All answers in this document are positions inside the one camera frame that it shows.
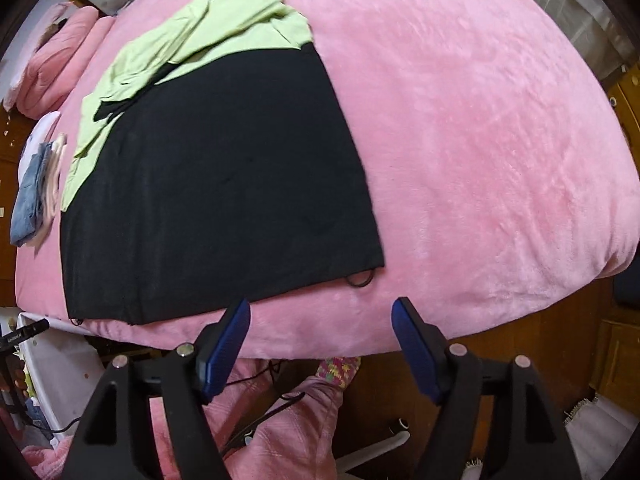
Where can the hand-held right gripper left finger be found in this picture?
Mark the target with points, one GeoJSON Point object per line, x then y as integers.
{"type": "Point", "coordinates": [225, 350]}

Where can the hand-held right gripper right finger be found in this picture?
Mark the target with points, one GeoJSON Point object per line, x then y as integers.
{"type": "Point", "coordinates": [415, 350]}

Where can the green and black jacket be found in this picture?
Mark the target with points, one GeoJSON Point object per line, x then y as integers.
{"type": "Point", "coordinates": [225, 185]}

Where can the folded cream clothes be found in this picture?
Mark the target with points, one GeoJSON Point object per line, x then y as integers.
{"type": "Point", "coordinates": [54, 185]}

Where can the white plastic storage box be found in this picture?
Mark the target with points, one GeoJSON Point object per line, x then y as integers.
{"type": "Point", "coordinates": [60, 375]}

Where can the colourful knitted slipper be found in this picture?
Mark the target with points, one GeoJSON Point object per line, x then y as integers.
{"type": "Point", "coordinates": [340, 372]}

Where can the person's pink pajama pants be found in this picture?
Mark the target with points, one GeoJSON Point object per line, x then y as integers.
{"type": "Point", "coordinates": [300, 425]}

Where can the white swivel chair base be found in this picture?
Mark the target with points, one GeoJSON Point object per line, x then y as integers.
{"type": "Point", "coordinates": [370, 447]}

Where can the folded blue jeans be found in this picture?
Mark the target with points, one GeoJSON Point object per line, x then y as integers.
{"type": "Point", "coordinates": [30, 195]}

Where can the wooden headboard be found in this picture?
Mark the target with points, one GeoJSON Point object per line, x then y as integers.
{"type": "Point", "coordinates": [7, 180]}

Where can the pink fleece bed blanket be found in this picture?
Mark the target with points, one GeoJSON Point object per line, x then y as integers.
{"type": "Point", "coordinates": [475, 160]}

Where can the wooden cabinet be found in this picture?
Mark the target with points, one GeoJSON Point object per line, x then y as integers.
{"type": "Point", "coordinates": [620, 350]}

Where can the white fringed rug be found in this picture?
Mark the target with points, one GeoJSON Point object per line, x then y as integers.
{"type": "Point", "coordinates": [610, 430]}

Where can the pale pink frilled pillow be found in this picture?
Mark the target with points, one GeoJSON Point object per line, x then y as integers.
{"type": "Point", "coordinates": [15, 85]}

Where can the pink folded quilt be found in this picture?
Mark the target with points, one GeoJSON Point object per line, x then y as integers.
{"type": "Point", "coordinates": [55, 70]}

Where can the beige pleated curtain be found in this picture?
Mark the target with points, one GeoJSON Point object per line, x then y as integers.
{"type": "Point", "coordinates": [565, 5]}

